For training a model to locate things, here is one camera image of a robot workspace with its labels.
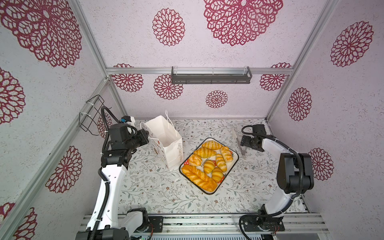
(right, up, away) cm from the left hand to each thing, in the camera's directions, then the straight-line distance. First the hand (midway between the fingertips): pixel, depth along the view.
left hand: (148, 135), depth 74 cm
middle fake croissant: (+30, -12, +21) cm, 38 cm away
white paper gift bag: (+5, -4, +23) cm, 24 cm away
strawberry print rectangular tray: (+46, -19, +20) cm, 54 cm away
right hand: (+60, -4, +23) cm, 64 cm away
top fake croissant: (+36, -8, +26) cm, 45 cm away
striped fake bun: (+32, -19, +16) cm, 40 cm away
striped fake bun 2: (+37, -24, +14) cm, 46 cm away
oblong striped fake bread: (+40, -18, +18) cm, 47 cm away
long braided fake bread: (+26, -25, +12) cm, 38 cm away
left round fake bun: (+24, -16, +18) cm, 34 cm away
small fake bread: (+44, -13, +22) cm, 51 cm away
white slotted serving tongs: (+56, -12, +26) cm, 63 cm away
